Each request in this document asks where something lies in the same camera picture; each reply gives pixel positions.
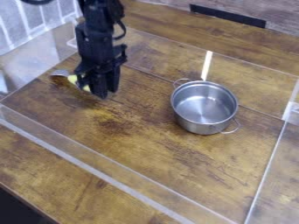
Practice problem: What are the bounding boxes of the clear acrylic bracket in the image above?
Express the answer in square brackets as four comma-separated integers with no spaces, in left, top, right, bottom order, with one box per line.
[66,38,77,48]

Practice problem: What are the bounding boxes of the stainless steel pot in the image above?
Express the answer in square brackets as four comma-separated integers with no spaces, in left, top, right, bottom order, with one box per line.
[171,78,240,136]

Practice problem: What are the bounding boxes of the black wall strip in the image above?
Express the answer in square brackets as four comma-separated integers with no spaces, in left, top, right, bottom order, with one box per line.
[189,3,267,28]

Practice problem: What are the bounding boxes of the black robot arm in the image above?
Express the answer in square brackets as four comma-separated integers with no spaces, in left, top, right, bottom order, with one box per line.
[74,0,126,99]

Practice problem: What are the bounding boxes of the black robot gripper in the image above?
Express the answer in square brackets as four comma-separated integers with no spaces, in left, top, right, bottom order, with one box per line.
[74,23,126,99]

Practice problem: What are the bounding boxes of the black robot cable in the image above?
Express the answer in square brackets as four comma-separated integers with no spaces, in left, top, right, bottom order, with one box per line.
[112,18,128,41]

